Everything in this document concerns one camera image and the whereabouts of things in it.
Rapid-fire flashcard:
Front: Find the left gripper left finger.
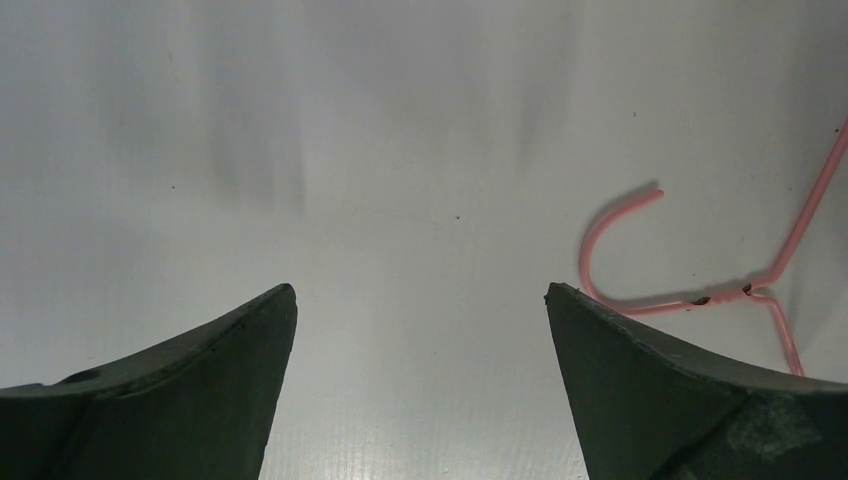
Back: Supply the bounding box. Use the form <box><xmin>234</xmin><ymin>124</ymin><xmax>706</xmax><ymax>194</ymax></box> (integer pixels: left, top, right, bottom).
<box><xmin>1</xmin><ymin>284</ymin><xmax>297</xmax><ymax>479</ymax></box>

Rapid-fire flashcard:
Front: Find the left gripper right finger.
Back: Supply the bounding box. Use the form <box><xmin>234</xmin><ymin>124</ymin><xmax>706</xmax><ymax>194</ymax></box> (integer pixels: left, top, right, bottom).
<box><xmin>545</xmin><ymin>283</ymin><xmax>847</xmax><ymax>479</ymax></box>

